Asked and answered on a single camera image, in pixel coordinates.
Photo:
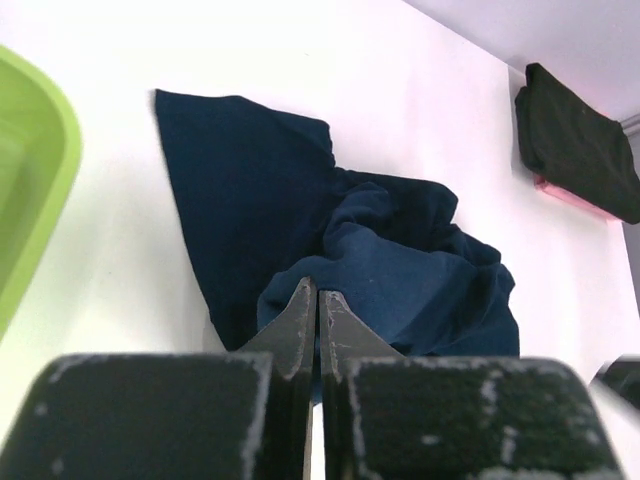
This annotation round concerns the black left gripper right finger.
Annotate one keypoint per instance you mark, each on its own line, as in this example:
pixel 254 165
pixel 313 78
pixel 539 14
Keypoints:
pixel 344 342

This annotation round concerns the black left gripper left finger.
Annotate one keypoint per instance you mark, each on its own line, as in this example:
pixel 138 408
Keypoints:
pixel 281 434

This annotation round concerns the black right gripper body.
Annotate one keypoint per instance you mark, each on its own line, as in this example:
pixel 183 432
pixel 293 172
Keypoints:
pixel 621 376

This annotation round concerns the navy blue t shirt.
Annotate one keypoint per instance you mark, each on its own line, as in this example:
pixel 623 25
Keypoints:
pixel 263 204

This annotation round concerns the folded black t shirt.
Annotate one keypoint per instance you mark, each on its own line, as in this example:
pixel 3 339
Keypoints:
pixel 566 142

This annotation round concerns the green plastic bin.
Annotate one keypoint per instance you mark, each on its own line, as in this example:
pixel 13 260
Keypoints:
pixel 41 148

